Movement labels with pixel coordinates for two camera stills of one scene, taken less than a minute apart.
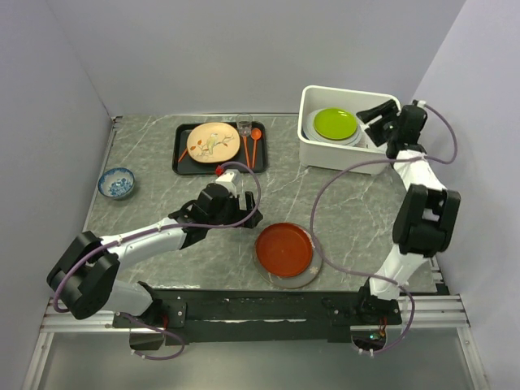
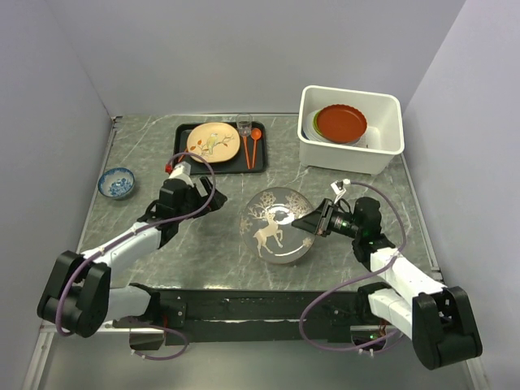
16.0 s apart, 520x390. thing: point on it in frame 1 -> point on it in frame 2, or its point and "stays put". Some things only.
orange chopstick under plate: [183, 154] stays put
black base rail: [209, 317] stays put
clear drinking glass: [244, 122] stays put
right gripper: [389, 106] -> [318, 221]
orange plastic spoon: [256, 134] stays put
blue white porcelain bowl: [116, 183] stays put
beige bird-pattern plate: [212, 142] stays put
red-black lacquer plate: [284, 249] -> [341, 123]
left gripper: [242, 214] -> [208, 188]
